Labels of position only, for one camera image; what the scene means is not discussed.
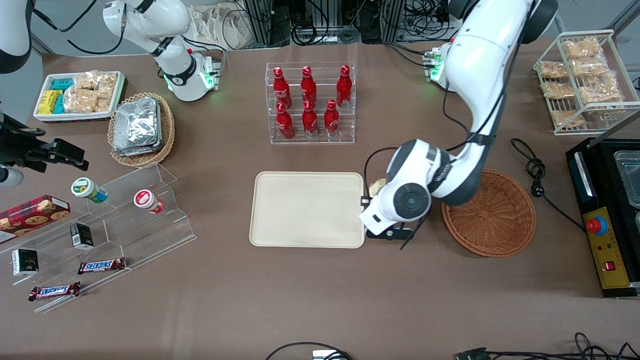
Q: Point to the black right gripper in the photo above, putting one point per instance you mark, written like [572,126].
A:
[20,144]

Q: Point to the triangle sandwich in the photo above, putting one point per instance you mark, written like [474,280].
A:
[377,187]

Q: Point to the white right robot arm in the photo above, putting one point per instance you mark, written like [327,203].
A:
[150,20]

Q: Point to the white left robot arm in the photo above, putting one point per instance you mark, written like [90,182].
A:
[475,65]

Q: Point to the white rectangular snack tray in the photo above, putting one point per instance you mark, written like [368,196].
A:
[75,117]

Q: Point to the beige plastic serving tray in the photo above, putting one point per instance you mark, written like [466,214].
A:
[305,210]

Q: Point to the oval light wicker basket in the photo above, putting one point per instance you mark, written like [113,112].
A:
[168,135]

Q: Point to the round brown wicker basket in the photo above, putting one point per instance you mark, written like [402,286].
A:
[492,225]

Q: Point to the green lid yogurt cup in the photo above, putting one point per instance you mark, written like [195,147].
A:
[86,189]

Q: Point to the teal snack pack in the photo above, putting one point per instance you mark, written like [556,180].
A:
[62,84]
[59,105]

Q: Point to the bagged rice cracker pack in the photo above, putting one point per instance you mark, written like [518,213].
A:
[103,105]
[86,80]
[107,84]
[80,101]

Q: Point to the yellow snack pack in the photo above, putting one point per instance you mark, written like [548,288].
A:
[46,102]

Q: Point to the stack of foil containers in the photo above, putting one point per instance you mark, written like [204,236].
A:
[136,125]

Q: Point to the red tartan cookie box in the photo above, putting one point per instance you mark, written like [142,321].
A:
[30,217]

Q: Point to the clear acrylic bottle rack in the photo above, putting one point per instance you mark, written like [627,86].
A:
[320,140]

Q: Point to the small black carton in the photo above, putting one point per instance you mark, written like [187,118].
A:
[81,236]
[25,262]

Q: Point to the red cola bottle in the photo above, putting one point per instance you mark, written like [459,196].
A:
[344,90]
[281,92]
[285,125]
[308,90]
[310,122]
[331,122]

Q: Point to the red lid yogurt cup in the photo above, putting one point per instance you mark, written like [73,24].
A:
[146,200]

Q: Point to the clear acrylic stepped display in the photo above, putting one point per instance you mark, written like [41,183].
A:
[125,235]

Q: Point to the snickers chocolate bar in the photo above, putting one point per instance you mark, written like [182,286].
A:
[54,291]
[100,266]

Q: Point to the small grey device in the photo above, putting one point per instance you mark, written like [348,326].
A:
[325,355]

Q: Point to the red emergency stop button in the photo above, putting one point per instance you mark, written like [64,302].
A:
[596,226]

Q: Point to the black yellow control box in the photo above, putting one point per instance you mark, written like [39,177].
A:
[607,250]

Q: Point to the clear plastic container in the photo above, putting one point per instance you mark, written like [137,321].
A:
[629,177]

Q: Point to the black wrist mount bracket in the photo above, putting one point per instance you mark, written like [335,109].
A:
[387,233]

